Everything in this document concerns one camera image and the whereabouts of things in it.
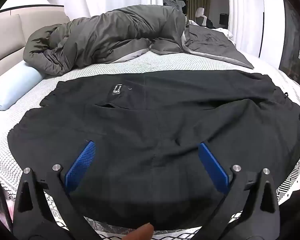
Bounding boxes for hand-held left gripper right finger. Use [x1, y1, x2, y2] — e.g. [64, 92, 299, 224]
[198, 142, 282, 240]

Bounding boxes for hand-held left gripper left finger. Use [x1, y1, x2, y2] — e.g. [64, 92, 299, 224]
[12, 140, 103, 240]

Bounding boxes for black pants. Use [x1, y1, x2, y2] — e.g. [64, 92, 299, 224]
[7, 70, 300, 232]

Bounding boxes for person's left hand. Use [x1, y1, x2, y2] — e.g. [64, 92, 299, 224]
[122, 223, 155, 240]

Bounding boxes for pink cloth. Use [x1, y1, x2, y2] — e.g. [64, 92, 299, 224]
[0, 200, 13, 232]

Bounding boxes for light blue pillow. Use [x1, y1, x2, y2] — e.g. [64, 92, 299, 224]
[0, 60, 46, 111]

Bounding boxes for white bed sheet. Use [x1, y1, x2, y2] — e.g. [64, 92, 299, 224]
[215, 27, 234, 40]

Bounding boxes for white mesh bed mattress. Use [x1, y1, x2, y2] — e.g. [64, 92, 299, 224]
[0, 27, 300, 240]

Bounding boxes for black monitor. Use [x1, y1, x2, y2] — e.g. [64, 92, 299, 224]
[219, 12, 229, 27]

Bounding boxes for grey duvet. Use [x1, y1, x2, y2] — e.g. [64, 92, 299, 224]
[23, 4, 255, 76]

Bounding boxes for dark cloth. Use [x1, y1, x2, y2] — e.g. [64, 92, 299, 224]
[205, 17, 217, 29]

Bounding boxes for beige padded headboard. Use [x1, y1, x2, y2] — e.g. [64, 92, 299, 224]
[0, 4, 70, 77]

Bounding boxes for white chair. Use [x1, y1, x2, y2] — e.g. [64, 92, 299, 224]
[195, 7, 206, 27]

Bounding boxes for grey crumpled cloth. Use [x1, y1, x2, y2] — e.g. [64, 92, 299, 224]
[163, 0, 186, 8]

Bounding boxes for dark framed wall picture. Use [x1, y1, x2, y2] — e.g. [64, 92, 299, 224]
[279, 0, 300, 82]

